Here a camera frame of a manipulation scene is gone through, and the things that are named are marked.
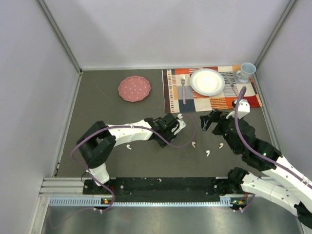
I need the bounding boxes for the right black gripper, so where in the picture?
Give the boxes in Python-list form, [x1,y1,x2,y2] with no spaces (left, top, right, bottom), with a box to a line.
[199,108,243,154]

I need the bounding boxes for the white earbud charging case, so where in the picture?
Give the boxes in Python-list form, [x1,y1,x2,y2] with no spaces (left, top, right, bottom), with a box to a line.
[176,119,187,134]

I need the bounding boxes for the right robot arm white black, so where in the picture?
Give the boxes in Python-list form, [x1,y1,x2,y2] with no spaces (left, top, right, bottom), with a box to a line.
[200,110,312,228]

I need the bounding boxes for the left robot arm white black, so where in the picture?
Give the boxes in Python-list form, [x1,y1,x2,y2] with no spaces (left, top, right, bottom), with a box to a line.
[77,114,186,194]

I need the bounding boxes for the patchwork colourful placemat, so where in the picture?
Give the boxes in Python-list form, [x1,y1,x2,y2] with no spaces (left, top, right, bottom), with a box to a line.
[162,65,262,113]

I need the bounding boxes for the white paper plate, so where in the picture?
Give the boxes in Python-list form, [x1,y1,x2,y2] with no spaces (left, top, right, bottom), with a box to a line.
[190,69,225,96]

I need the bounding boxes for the pink polka dot plate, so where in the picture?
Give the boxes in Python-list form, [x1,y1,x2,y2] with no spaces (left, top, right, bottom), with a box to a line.
[118,76,151,102]

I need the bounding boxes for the light blue mug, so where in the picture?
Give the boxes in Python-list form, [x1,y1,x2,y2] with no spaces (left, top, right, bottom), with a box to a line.
[236,62,256,83]

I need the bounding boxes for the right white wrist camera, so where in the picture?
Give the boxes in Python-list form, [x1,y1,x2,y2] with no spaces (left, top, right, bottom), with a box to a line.
[234,99,251,119]

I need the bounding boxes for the pink handled knife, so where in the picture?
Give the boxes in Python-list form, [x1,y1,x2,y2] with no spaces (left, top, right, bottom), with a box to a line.
[225,74,239,97]

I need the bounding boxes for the pink handled fork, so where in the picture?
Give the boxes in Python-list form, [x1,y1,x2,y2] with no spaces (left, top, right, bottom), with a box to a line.
[180,75,186,105]

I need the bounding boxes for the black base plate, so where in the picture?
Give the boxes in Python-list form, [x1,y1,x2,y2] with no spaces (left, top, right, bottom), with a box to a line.
[82,176,247,203]

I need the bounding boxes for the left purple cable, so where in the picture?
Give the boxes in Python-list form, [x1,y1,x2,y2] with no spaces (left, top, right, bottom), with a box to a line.
[71,113,196,215]

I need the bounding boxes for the grey slotted cable duct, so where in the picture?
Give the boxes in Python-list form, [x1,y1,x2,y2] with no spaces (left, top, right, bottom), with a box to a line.
[49,196,245,207]

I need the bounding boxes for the aluminium frame rail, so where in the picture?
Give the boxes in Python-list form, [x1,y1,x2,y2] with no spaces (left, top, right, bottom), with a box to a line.
[39,177,93,195]

